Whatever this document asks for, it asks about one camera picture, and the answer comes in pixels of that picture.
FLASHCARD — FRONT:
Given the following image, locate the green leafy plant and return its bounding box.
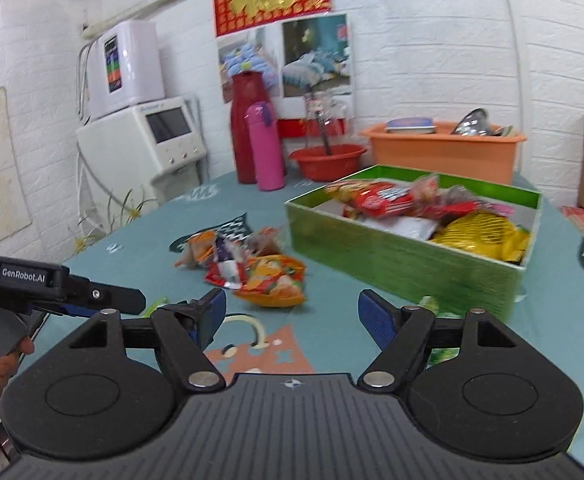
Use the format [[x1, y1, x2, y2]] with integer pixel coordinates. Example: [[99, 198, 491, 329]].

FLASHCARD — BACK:
[[72, 187, 159, 256]]

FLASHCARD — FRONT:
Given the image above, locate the orange brown snack packet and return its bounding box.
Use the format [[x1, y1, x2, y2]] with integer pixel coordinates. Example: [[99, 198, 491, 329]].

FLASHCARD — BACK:
[[174, 231, 219, 271]]

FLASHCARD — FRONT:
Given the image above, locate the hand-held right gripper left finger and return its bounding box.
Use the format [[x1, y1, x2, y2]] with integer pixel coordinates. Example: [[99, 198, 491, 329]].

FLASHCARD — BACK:
[[67, 287, 229, 392]]

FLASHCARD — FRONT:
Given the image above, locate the purple small packet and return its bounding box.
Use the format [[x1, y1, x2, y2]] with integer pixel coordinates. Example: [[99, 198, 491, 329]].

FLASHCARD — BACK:
[[212, 234, 249, 267]]

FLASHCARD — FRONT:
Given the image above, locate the white water ionizer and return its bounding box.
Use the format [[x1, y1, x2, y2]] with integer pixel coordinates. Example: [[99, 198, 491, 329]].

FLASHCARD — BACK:
[[83, 20, 167, 121]]

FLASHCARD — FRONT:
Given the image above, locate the red snack packet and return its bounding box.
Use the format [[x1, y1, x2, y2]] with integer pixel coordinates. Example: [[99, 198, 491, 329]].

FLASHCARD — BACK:
[[326, 179, 419, 220]]

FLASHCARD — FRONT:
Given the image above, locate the white wall pipe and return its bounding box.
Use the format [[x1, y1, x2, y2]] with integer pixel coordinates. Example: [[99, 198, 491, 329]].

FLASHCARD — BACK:
[[494, 0, 525, 173]]

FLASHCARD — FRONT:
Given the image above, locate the pink bottle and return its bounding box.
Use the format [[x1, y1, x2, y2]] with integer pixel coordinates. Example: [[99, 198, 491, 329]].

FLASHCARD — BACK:
[[247, 101, 287, 192]]

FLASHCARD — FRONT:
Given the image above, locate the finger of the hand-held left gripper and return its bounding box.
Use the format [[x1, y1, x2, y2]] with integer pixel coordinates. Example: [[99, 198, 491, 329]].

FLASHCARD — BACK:
[[68, 276, 147, 316], [46, 304, 95, 319]]

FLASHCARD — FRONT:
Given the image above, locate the brown small snack packet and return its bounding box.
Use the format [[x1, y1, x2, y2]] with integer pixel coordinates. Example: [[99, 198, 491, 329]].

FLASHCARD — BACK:
[[246, 226, 285, 257]]

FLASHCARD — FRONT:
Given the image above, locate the yellow snack packet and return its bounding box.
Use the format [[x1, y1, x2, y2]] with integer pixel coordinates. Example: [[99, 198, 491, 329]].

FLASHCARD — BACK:
[[502, 227, 531, 267]]

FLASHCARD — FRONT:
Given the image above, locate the metal bowl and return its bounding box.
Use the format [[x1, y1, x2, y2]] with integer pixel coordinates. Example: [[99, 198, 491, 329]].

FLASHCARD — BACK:
[[450, 108, 490, 136]]

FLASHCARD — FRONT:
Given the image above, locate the red plastic basin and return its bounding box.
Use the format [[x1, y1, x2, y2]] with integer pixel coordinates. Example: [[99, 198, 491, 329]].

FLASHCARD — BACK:
[[289, 143, 369, 183]]

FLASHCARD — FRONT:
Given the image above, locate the orange plastic tub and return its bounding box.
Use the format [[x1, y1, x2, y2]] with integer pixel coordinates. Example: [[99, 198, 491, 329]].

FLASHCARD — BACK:
[[359, 121, 528, 186]]

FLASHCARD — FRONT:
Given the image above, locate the glass pitcher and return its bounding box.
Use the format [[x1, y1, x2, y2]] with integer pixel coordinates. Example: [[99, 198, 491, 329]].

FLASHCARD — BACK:
[[302, 92, 350, 151]]

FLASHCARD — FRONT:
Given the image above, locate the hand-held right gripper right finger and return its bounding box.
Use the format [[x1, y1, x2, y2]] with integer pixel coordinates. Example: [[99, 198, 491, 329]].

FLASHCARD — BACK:
[[357, 288, 518, 394]]

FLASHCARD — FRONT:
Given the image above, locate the gold foil packet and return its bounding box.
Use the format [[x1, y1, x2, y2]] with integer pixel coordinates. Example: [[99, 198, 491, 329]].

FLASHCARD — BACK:
[[431, 210, 520, 263]]

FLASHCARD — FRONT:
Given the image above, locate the green cardboard box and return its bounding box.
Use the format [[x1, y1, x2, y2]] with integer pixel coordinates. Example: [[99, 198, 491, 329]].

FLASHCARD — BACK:
[[284, 164, 543, 325]]

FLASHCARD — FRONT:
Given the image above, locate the teal printed tablecloth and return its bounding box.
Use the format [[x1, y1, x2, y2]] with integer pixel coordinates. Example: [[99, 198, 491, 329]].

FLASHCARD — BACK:
[[17, 170, 584, 476]]

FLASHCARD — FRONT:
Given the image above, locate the bedding wall poster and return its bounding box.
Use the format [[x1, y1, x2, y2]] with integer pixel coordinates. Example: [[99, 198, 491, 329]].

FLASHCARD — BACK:
[[216, 12, 355, 106]]

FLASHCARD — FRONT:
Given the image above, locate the blue plate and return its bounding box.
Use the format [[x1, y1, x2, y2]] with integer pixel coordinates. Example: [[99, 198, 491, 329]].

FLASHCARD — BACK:
[[386, 117, 437, 134]]

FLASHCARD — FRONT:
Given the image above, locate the white appliance with screen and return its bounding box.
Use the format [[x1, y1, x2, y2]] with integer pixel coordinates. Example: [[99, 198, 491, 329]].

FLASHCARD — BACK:
[[76, 96, 210, 206]]

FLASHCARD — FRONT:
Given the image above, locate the red white small packet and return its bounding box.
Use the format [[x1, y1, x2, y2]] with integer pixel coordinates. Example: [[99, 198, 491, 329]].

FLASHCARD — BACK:
[[203, 259, 247, 291]]

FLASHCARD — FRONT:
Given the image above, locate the red thermos jug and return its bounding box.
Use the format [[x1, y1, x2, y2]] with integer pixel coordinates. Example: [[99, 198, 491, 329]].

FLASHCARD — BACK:
[[230, 72, 273, 184]]

